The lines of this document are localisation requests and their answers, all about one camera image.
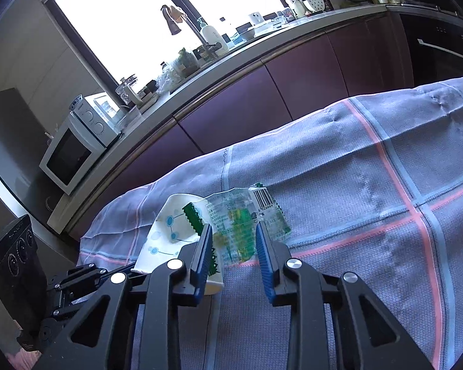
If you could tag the white printed paper cup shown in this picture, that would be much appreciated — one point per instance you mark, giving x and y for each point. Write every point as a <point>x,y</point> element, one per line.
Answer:
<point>162,239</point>

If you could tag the silver refrigerator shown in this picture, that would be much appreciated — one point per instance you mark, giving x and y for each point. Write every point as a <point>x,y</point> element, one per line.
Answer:
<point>7,131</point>

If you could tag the black built-in oven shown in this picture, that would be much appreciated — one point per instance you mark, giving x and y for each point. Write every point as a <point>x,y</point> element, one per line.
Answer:
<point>440,31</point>

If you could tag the glass jar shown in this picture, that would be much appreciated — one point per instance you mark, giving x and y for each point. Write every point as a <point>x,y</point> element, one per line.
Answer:
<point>128,89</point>

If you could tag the kitchen window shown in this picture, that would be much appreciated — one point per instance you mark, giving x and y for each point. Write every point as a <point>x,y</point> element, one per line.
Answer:
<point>119,27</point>

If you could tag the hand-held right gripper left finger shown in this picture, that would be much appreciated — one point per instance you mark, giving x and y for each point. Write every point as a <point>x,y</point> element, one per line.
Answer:
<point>201,266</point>

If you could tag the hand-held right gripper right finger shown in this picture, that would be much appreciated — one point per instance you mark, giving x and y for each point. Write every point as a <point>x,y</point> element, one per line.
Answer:
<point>264,266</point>

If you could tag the white slotted ladle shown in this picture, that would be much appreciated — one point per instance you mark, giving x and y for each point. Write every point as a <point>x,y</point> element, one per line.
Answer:
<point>315,2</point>

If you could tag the white soap bottle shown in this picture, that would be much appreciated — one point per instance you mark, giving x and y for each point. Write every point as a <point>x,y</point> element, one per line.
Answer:
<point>210,34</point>

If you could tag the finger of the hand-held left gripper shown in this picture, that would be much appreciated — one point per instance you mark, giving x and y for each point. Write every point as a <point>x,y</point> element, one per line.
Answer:
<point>71,304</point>
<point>85,275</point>

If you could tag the purple kitchen counter cabinets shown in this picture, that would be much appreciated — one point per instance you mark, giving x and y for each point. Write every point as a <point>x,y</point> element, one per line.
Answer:
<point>293,77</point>

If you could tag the white utensil holder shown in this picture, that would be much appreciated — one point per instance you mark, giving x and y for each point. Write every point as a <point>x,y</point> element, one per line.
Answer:
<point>298,4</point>

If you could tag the person's left forearm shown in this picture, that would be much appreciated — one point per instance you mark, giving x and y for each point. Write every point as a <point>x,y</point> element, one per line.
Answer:
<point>21,358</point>

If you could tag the curved metal faucet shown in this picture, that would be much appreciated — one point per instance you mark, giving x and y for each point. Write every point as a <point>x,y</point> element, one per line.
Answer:
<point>193,27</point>

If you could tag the checked lilac tablecloth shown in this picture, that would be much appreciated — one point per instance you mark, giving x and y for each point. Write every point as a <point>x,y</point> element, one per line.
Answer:
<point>351,200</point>

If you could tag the white microwave oven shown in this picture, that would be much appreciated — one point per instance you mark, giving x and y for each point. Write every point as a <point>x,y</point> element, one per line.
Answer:
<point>67,154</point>

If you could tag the clear plastic container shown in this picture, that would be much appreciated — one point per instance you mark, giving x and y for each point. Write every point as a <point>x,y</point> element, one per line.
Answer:
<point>268,29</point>

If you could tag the crumpled clear plastic bag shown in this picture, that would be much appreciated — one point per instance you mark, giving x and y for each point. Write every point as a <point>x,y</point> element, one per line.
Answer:
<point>168,77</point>

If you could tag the clear green snack wrapper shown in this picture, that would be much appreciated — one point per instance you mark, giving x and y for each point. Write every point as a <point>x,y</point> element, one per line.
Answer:
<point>235,216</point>

